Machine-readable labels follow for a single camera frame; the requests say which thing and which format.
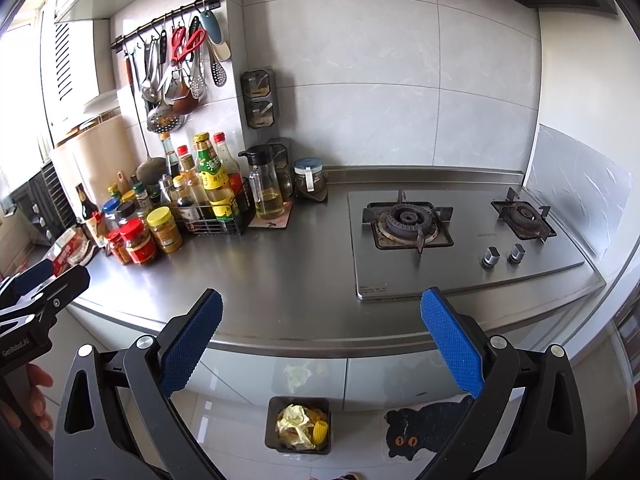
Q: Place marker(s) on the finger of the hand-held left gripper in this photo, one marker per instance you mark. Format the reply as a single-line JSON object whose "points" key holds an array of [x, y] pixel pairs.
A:
{"points": [[65, 290], [32, 277]]}

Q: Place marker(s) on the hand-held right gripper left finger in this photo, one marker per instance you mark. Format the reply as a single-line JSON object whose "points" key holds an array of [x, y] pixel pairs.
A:
{"points": [[192, 345]]}

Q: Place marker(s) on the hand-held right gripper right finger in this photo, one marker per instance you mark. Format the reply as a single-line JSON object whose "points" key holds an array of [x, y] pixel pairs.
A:
{"points": [[452, 340]]}

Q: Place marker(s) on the black trash bin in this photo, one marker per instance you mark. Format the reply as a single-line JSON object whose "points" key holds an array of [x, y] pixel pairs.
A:
{"points": [[272, 440]]}

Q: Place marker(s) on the yellow paper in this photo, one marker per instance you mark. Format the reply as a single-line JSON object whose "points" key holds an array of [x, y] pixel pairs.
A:
{"points": [[295, 422]]}

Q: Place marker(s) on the yellow ribbed paper cup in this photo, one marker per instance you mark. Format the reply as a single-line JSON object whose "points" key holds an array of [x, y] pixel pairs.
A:
{"points": [[320, 431]]}

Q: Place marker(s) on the person's left hand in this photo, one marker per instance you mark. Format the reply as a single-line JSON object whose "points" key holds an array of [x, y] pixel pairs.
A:
{"points": [[40, 395]]}

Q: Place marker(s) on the red snack packet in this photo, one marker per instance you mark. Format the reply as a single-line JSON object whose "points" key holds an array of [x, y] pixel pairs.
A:
{"points": [[70, 255]]}

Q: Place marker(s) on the small red lid jar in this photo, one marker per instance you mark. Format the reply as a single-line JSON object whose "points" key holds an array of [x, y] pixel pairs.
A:
{"points": [[119, 247]]}

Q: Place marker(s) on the steel gas stove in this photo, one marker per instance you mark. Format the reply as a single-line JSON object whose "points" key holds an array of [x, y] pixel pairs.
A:
{"points": [[450, 265]]}

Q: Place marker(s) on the black countertop oven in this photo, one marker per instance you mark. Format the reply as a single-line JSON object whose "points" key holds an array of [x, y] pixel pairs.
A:
{"points": [[45, 200]]}

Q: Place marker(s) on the dark glass bottle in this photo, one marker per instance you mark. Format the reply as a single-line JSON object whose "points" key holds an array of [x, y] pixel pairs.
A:
{"points": [[86, 210]]}

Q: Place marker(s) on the black cat floor mat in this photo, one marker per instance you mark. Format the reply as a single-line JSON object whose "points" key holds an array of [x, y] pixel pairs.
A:
{"points": [[430, 425]]}

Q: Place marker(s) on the large red lid jar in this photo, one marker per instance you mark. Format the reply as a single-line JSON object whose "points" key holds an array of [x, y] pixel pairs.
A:
{"points": [[140, 242]]}

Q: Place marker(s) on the cluster of small spice jars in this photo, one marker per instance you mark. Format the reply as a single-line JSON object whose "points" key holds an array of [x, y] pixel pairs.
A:
{"points": [[125, 205]]}

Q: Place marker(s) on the large black burner grate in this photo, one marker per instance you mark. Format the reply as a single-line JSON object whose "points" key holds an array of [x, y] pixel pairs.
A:
{"points": [[407, 222]]}

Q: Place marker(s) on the beige cutting board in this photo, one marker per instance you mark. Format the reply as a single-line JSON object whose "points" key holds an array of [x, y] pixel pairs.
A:
{"points": [[95, 160]]}

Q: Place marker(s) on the small dark sauce bottle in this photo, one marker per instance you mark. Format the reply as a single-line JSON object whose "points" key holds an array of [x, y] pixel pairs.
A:
{"points": [[185, 202]]}

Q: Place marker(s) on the small black burner grate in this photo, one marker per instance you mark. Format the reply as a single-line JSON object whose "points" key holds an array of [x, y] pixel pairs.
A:
{"points": [[522, 215]]}

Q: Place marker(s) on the pink coaster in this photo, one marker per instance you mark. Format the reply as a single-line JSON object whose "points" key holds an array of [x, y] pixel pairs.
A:
{"points": [[272, 222]]}

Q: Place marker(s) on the green label oil bottle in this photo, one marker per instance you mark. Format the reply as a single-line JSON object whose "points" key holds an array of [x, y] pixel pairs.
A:
{"points": [[215, 180]]}

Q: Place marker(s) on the dark soy sauce bottle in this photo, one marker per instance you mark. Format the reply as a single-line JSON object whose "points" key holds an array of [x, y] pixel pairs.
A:
{"points": [[168, 155]]}

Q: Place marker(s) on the glass oil dispenser bottle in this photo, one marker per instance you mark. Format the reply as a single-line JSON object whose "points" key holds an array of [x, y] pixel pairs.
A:
{"points": [[267, 190]]}

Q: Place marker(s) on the red cap amber bottle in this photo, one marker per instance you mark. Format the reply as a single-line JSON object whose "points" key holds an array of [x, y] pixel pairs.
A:
{"points": [[187, 165]]}

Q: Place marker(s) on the silver foil splash guard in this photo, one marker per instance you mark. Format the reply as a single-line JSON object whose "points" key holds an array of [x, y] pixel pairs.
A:
{"points": [[580, 195]]}

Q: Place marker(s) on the red cap clear bottle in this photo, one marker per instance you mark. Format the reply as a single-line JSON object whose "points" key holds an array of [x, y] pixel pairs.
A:
{"points": [[225, 152]]}

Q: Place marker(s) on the steel skimmer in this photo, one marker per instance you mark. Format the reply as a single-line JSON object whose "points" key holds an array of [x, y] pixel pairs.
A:
{"points": [[165, 120]]}

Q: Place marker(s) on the glass jar with blue lid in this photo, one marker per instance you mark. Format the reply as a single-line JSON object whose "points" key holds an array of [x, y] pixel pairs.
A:
{"points": [[310, 177]]}

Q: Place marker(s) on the brown wooden spoon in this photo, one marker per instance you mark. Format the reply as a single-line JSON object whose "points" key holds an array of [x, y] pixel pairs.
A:
{"points": [[185, 105]]}

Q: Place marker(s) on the white louvered panel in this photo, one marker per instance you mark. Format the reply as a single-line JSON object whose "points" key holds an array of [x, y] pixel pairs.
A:
{"points": [[70, 60]]}

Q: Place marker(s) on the steel slotted spatula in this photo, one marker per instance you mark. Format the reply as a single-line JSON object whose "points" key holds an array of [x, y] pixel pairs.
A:
{"points": [[198, 82]]}

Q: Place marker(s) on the red scissors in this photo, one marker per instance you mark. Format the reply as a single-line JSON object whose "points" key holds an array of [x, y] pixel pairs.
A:
{"points": [[182, 42]]}

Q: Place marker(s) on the wall-mounted seasoning box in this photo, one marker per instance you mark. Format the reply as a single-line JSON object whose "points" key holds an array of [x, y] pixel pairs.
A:
{"points": [[259, 82], [262, 114], [282, 152]]}

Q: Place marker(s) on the black utensil rail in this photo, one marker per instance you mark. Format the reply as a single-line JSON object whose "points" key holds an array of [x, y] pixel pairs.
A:
{"points": [[165, 21]]}

